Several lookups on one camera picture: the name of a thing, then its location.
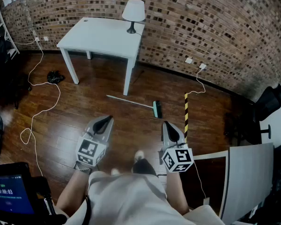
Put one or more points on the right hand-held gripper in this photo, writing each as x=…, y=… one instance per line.
x=178, y=158

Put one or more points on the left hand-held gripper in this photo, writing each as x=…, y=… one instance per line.
x=89, y=150

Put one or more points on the person's left forearm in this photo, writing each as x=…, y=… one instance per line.
x=71, y=193

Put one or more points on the person's right forearm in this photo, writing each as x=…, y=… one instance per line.
x=176, y=191

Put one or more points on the yellow black striped floor tape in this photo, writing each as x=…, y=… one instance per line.
x=186, y=116

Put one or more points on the person's right white shoe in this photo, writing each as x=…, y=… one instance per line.
x=139, y=155

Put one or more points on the person's white shoe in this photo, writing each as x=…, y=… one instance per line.
x=139, y=155
x=115, y=171

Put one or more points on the person's black trousers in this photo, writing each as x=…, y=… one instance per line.
x=144, y=167

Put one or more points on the person's left white shoe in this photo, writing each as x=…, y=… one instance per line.
x=115, y=171

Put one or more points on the black plastic bag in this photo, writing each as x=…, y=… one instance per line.
x=55, y=77

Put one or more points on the person's white shirt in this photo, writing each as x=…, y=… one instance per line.
x=128, y=200

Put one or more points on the grey flat board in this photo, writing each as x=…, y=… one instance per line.
x=248, y=179

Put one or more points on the white square table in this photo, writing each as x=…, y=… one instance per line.
x=96, y=36

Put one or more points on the black office chair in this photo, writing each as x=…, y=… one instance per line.
x=9, y=83
x=269, y=102

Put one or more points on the black tablet with blue screen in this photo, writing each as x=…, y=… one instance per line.
x=10, y=196

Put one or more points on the white table lamp black base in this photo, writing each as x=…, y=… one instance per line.
x=133, y=9

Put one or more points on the white metal shelf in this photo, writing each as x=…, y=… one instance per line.
x=2, y=20

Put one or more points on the white furniture frame bar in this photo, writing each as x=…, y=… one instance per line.
x=210, y=155

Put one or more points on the white wall socket with plug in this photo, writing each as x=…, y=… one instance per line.
x=202, y=66
x=36, y=39

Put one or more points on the plain white wall socket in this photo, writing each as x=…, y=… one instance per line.
x=188, y=60
x=46, y=38

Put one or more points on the black device mount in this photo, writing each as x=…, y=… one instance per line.
x=43, y=191

